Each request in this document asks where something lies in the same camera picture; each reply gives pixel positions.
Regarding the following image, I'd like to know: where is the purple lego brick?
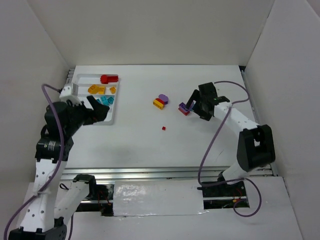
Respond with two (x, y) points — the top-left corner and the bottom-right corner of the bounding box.
(178, 102), (194, 111)

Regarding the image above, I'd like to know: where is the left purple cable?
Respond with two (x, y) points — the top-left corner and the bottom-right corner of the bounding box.
(3, 83), (75, 240)

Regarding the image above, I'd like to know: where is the yellow striped lego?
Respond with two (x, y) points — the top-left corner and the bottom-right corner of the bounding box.
(109, 86), (117, 94)

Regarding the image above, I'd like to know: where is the small yellow square lego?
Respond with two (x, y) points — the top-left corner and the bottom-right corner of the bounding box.
(98, 86), (106, 95)

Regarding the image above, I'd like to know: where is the yellow butterfly lego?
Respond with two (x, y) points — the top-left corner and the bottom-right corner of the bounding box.
(87, 84), (100, 95)

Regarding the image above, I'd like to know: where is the teal flower lego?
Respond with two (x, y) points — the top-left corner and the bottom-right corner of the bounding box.
(107, 96), (114, 105)

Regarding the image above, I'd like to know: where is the teal long lego brick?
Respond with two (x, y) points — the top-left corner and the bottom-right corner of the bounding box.
(100, 96), (109, 106)

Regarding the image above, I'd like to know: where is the red rectangular lego brick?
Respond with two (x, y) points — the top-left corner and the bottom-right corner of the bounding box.
(107, 75), (119, 83)

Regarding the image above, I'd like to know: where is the aluminium front rail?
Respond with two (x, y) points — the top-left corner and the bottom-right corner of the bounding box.
(61, 166), (273, 182)

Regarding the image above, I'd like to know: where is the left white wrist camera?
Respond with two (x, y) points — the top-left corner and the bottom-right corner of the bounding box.
(59, 83), (82, 106)

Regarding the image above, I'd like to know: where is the yellow long lego brick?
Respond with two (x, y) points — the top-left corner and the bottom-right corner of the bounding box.
(152, 99), (165, 110)

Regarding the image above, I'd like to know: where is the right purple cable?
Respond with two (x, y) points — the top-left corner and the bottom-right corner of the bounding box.
(197, 80), (263, 218)

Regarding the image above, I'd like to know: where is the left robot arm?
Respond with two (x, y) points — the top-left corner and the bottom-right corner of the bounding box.
(3, 95), (110, 240)

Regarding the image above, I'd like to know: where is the purple cable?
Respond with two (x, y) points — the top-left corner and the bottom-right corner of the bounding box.
(197, 80), (263, 218)
(3, 83), (75, 240)

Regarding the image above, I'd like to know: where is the red rounded picture lego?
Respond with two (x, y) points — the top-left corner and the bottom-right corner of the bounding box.
(100, 74), (109, 84)

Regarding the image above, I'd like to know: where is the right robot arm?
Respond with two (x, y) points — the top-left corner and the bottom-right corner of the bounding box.
(186, 82), (276, 185)

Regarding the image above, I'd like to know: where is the white divided sorting tray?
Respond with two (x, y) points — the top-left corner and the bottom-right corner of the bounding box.
(65, 73), (120, 126)

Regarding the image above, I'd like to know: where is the white taped cover plate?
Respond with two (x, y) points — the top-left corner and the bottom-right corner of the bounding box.
(113, 180), (205, 217)

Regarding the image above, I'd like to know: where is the purple rounded lego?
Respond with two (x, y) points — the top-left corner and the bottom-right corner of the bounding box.
(158, 94), (169, 105)

